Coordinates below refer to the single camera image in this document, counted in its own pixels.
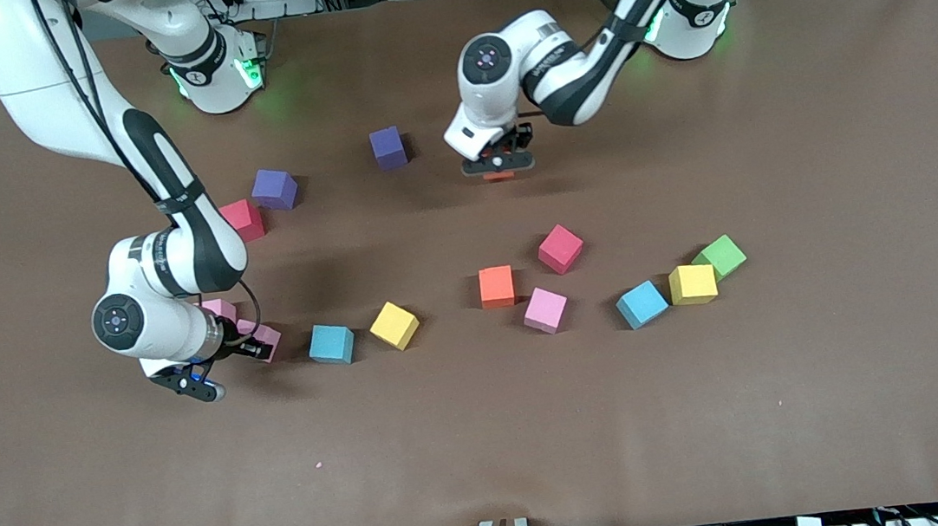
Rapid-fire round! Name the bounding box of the yellow foam block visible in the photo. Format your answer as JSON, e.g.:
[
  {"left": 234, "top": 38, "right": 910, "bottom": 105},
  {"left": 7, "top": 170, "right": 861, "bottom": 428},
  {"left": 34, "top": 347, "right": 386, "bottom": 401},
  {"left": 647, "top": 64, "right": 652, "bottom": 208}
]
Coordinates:
[
  {"left": 366, "top": 298, "right": 424, "bottom": 354},
  {"left": 667, "top": 262, "right": 720, "bottom": 308}
]

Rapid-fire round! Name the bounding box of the blue foam block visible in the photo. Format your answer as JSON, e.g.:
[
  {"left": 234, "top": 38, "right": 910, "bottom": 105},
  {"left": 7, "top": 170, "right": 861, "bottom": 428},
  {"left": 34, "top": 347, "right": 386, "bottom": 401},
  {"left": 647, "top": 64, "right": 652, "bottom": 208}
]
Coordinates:
[
  {"left": 306, "top": 321, "right": 358, "bottom": 368},
  {"left": 614, "top": 278, "right": 672, "bottom": 332}
]

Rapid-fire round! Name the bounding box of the crimson foam block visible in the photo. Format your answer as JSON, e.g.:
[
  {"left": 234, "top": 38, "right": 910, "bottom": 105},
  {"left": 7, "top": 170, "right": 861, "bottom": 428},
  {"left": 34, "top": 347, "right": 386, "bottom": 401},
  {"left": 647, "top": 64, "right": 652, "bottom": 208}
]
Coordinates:
[{"left": 535, "top": 222, "right": 589, "bottom": 277}]

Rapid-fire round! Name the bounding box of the pink foam block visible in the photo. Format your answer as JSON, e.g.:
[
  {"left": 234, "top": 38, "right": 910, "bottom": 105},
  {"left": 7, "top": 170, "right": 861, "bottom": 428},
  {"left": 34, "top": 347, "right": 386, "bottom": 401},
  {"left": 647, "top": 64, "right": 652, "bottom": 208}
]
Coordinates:
[
  {"left": 235, "top": 315, "right": 285, "bottom": 367},
  {"left": 520, "top": 284, "right": 572, "bottom": 337},
  {"left": 203, "top": 297, "right": 238, "bottom": 327}
]

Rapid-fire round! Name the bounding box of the dark purple foam block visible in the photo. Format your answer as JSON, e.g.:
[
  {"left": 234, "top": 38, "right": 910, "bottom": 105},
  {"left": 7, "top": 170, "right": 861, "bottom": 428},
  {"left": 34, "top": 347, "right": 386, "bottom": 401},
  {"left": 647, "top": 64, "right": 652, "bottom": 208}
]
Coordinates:
[{"left": 368, "top": 124, "right": 410, "bottom": 172}]

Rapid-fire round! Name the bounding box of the brown table cover mat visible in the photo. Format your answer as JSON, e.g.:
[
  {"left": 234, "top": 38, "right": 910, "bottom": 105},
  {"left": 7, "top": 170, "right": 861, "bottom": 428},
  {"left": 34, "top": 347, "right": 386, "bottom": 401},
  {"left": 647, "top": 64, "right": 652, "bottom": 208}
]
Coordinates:
[{"left": 0, "top": 0, "right": 938, "bottom": 526}]

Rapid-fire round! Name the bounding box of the green foam block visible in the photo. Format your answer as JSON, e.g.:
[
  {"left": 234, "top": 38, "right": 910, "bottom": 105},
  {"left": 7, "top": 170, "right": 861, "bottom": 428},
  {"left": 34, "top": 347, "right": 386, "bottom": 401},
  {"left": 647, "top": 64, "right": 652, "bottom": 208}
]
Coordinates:
[{"left": 688, "top": 232, "right": 749, "bottom": 284}]

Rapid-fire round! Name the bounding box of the red foam block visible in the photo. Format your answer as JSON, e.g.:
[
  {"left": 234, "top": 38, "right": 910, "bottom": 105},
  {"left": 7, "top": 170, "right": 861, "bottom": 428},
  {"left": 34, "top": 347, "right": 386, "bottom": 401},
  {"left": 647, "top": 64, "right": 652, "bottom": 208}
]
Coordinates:
[{"left": 218, "top": 197, "right": 267, "bottom": 246}]

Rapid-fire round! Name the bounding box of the light purple foam block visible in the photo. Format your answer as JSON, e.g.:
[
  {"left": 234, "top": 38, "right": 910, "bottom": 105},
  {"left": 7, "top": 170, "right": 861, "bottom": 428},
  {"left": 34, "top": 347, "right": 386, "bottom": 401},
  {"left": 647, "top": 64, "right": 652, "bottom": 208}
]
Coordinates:
[{"left": 249, "top": 166, "right": 301, "bottom": 214}]

